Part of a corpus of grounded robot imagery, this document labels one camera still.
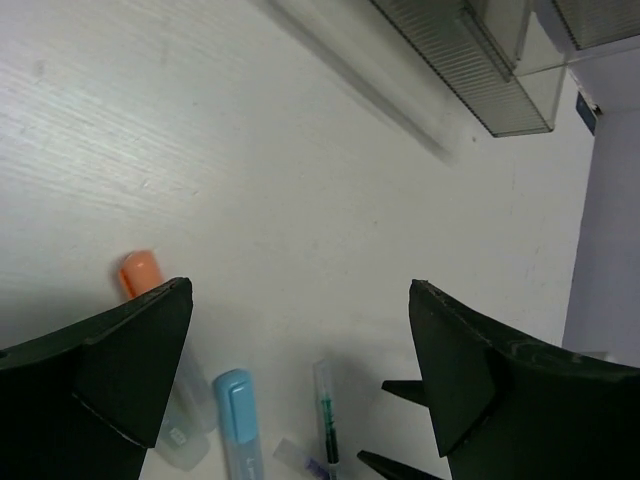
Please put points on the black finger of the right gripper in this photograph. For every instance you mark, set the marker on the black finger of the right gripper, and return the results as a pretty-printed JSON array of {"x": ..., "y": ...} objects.
[{"x": 412, "y": 391}]

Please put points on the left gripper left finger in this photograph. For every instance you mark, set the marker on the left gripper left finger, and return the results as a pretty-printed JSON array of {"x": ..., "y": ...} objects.
[{"x": 87, "y": 401}]

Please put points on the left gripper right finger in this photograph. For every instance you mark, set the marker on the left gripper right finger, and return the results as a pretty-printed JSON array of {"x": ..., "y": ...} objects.
[{"x": 506, "y": 405}]

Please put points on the green grey pen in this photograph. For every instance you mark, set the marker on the green grey pen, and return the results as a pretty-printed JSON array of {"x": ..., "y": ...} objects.
[{"x": 325, "y": 405}]

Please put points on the purple pen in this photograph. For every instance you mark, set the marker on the purple pen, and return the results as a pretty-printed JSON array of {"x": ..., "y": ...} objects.
[{"x": 291, "y": 455}]

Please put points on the clear acrylic drawer organizer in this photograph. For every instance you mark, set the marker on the clear acrylic drawer organizer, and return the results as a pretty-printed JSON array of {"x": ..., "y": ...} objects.
[{"x": 506, "y": 60}]

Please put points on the orange capped marker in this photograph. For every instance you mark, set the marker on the orange capped marker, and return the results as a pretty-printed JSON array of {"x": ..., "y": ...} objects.
[{"x": 138, "y": 274}]

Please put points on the green capped marker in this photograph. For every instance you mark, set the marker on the green capped marker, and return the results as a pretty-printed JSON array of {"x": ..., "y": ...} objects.
[{"x": 180, "y": 443}]

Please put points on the blue capped marker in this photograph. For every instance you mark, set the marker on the blue capped marker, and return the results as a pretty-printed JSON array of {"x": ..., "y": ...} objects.
[{"x": 234, "y": 393}]

